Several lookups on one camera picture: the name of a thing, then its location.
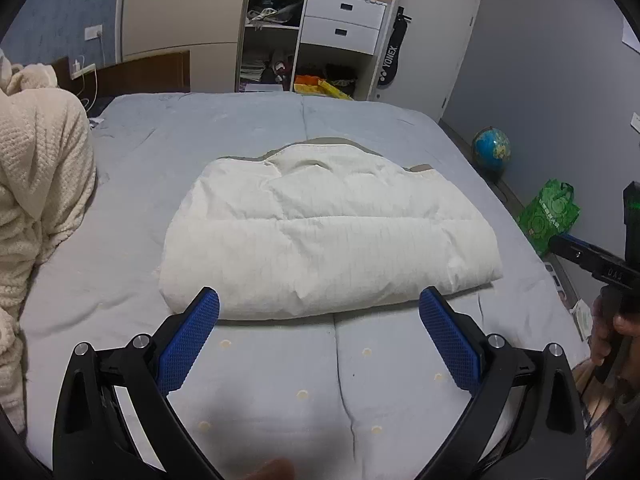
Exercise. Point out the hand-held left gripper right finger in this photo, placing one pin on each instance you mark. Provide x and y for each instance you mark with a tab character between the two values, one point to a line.
450	345

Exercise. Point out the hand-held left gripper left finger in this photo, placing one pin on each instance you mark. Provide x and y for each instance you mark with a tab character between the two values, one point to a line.
192	340

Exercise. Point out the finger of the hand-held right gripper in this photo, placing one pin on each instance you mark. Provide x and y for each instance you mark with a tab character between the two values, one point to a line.
572	250

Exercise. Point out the white duvet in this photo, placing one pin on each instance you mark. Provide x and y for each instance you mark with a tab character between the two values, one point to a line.
325	240

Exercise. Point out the person's right hand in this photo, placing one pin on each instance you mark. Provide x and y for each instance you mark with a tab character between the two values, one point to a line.
629	324

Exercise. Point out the white paper tag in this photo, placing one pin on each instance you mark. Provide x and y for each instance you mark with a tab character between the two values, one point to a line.
584	320

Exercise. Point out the green shopping bag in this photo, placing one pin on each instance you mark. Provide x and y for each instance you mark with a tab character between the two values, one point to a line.
545	215

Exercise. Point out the person's patterned clothing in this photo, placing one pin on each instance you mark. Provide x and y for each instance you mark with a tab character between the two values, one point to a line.
610	430

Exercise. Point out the blue globe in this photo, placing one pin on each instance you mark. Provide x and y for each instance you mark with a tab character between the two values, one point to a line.
492	147

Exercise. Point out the bed with grey-blue sheet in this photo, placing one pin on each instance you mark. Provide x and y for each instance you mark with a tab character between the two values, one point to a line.
150	160

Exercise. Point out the cream fleece robe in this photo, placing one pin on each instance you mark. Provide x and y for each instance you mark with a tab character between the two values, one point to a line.
45	185

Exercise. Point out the white door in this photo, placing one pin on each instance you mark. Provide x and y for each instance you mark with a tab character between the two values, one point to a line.
435	35

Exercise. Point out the black racket bag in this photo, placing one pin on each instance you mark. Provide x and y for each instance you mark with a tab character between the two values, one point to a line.
390	60

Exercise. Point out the brown wooden headboard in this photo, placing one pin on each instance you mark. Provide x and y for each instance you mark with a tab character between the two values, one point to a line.
145	77

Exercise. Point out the stack of books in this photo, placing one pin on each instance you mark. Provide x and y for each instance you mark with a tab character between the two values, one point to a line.
251	70

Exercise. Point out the yellow packet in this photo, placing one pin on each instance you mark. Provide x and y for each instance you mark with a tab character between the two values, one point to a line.
336	91

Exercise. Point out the dark cloth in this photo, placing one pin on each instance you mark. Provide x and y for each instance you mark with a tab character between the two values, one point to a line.
341	74

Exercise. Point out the white power strip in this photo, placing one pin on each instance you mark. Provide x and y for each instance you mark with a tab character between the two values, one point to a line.
82	70

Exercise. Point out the white open shelf cabinet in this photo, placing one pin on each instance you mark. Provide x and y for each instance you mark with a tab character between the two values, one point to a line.
295	62

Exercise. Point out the white drawer unit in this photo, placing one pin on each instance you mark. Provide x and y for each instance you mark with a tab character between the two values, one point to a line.
345	25

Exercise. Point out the beige wardrobe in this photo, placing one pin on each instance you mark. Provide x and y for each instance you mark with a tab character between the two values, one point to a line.
175	20

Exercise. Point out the white wall switch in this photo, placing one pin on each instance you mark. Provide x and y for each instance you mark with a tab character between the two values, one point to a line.
636	124

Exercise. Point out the white wall paper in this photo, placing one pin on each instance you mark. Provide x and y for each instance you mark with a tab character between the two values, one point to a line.
631	37

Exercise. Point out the white wall socket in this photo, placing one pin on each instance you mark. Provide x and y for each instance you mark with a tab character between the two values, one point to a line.
93	32

